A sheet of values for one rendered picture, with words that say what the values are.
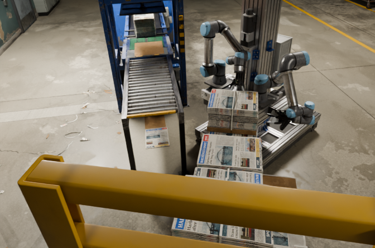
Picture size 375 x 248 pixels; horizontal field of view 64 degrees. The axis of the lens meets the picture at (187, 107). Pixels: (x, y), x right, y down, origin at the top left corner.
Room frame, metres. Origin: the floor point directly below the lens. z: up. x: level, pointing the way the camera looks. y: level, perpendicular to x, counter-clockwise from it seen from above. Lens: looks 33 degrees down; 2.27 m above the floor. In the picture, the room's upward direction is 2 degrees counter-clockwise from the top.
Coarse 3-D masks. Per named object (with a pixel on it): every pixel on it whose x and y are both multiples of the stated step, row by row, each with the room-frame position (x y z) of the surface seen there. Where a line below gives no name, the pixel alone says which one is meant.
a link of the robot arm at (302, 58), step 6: (294, 54) 2.11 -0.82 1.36; (300, 54) 2.11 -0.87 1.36; (306, 54) 2.12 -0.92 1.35; (300, 60) 2.08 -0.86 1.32; (306, 60) 2.09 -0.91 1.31; (294, 66) 2.07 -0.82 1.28; (300, 66) 2.10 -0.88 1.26; (276, 72) 2.35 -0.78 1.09; (276, 78) 2.32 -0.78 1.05; (276, 84) 2.33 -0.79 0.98; (282, 84) 2.37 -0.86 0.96
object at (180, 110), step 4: (168, 56) 3.48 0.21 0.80; (168, 60) 3.36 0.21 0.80; (168, 64) 3.25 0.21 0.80; (172, 68) 3.14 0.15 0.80; (172, 72) 3.02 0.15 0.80; (172, 76) 2.93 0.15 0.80; (172, 80) 2.84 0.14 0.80; (172, 84) 2.75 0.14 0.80; (176, 84) 2.75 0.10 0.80; (176, 88) 2.66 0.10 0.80; (176, 92) 2.58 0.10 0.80; (176, 96) 2.50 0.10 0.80; (176, 100) 2.43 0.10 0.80; (180, 100) 2.42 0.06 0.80; (176, 104) 2.36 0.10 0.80; (180, 104) 2.35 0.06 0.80; (180, 108) 2.29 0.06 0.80; (180, 112) 2.22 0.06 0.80; (180, 116) 2.22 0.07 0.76; (180, 120) 2.22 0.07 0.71; (184, 120) 2.22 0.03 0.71
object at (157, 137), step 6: (150, 132) 3.00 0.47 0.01; (156, 132) 2.99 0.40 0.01; (162, 132) 2.99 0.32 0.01; (150, 138) 2.87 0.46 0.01; (156, 138) 2.87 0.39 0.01; (162, 138) 2.86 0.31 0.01; (168, 138) 2.86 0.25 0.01; (150, 144) 2.76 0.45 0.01; (156, 144) 2.75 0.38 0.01; (162, 144) 2.75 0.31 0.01; (168, 144) 2.74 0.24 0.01
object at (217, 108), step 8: (216, 96) 2.03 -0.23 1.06; (224, 96) 2.03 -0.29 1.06; (208, 104) 1.92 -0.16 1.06; (216, 104) 1.92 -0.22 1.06; (224, 104) 1.91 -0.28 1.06; (208, 112) 1.88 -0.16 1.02; (216, 112) 1.87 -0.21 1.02; (224, 112) 1.86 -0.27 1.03; (208, 120) 1.89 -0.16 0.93; (216, 120) 1.88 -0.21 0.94; (224, 120) 1.86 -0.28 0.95
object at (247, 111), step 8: (240, 96) 2.02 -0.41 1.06; (248, 96) 2.01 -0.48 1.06; (256, 96) 2.00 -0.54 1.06; (240, 104) 1.90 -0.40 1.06; (248, 104) 1.90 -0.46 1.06; (256, 104) 1.89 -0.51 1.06; (240, 112) 1.83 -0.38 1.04; (248, 112) 1.82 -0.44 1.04; (256, 112) 1.81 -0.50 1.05; (240, 120) 1.83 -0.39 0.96; (248, 120) 1.82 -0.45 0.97; (256, 120) 1.81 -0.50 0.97; (240, 128) 1.83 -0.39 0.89; (248, 128) 1.82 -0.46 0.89; (256, 128) 1.81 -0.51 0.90
